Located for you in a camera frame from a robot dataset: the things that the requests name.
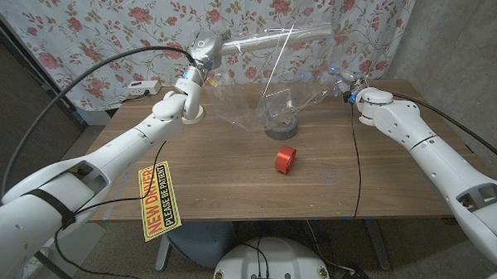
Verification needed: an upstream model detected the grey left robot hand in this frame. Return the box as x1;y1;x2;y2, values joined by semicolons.
185;27;234;75

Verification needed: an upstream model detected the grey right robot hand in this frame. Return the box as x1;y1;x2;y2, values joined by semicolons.
328;65;373;105

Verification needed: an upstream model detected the cream masking tape roll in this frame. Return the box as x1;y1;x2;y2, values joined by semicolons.
181;105;205;125

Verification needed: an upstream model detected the red tape roll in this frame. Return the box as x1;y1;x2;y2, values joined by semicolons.
273;144;297;175

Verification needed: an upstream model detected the white power strip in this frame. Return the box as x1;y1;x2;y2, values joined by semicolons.
126;79;162;98

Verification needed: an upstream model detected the yellow new driver sign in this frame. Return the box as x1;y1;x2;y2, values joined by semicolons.
138;160;183;243

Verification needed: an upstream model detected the grey table leg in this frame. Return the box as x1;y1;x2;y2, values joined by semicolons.
153;233;173;272
363;217;392;272

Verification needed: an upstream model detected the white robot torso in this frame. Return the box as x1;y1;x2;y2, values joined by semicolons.
210;234;332;279

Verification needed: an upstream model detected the black plug adapter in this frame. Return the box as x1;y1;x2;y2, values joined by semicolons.
343;267;369;279

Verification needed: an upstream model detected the blue grey stool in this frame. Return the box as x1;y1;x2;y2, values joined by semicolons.
166;220;237;271

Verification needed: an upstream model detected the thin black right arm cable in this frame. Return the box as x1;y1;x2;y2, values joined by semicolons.
349;102;364;220

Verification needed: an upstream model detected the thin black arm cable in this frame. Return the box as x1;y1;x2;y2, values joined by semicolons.
349;102;364;220
49;138;213;279

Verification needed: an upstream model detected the grey duct tape roll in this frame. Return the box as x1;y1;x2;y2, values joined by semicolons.
263;112;300;142

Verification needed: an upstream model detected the black power strip cable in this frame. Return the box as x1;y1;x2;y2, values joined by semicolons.
120;89;151;104

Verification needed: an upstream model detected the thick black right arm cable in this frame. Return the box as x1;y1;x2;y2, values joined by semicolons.
389;88;497;176

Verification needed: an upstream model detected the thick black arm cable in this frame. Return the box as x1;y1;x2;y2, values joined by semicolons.
0;45;201;199
389;88;497;176

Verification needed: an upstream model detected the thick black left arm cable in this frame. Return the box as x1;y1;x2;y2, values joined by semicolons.
0;45;201;199

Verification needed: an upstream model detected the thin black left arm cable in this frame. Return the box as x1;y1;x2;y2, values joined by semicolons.
49;138;213;279

